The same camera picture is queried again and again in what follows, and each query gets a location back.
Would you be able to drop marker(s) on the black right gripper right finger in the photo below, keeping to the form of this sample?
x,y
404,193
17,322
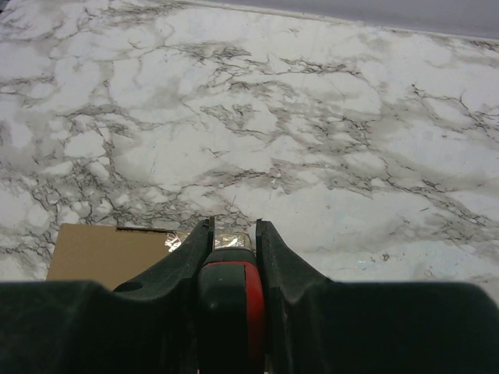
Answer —
x,y
318,325

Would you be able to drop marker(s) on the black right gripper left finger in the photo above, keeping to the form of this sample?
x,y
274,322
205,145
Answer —
x,y
145,325

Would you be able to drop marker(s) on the brown cardboard express box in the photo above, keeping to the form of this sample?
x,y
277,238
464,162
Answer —
x,y
137,262

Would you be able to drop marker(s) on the red black utility knife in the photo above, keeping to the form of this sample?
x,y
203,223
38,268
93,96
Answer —
x,y
230,313

